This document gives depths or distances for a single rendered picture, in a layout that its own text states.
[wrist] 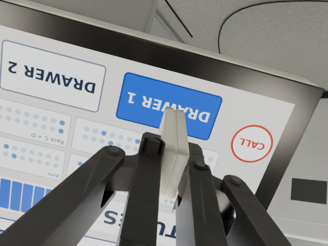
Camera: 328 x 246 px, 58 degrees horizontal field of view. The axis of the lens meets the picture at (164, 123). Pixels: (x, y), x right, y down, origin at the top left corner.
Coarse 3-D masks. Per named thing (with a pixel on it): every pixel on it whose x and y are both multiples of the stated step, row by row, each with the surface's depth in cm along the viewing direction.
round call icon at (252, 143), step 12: (240, 120) 28; (240, 132) 29; (252, 132) 29; (264, 132) 29; (276, 132) 29; (228, 144) 29; (240, 144) 29; (252, 144) 29; (264, 144) 29; (228, 156) 30; (240, 156) 30; (252, 156) 30; (264, 156) 30
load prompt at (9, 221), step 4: (0, 220) 33; (4, 220) 33; (8, 220) 33; (12, 220) 33; (0, 224) 33; (4, 224) 33; (8, 224) 33; (0, 228) 33; (4, 228) 33; (0, 232) 34; (84, 236) 34; (88, 236) 34; (84, 240) 34; (88, 240) 34; (92, 240) 34; (96, 240) 34; (100, 240) 34; (104, 240) 34; (80, 244) 34; (84, 244) 34; (88, 244) 34; (92, 244) 34; (96, 244) 34; (100, 244) 34; (104, 244) 34; (108, 244) 34; (112, 244) 34
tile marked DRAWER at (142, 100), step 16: (128, 80) 27; (144, 80) 27; (160, 80) 27; (128, 96) 28; (144, 96) 28; (160, 96) 27; (176, 96) 27; (192, 96) 27; (208, 96) 27; (128, 112) 28; (144, 112) 28; (160, 112) 28; (192, 112) 28; (208, 112) 28; (192, 128) 29; (208, 128) 29
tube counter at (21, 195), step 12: (0, 180) 31; (12, 180) 31; (0, 192) 32; (12, 192) 32; (24, 192) 32; (36, 192) 32; (48, 192) 32; (0, 204) 32; (12, 204) 32; (24, 204) 32
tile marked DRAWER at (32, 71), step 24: (0, 48) 26; (24, 48) 26; (0, 72) 27; (24, 72) 27; (48, 72) 27; (72, 72) 27; (96, 72) 27; (48, 96) 28; (72, 96) 28; (96, 96) 28
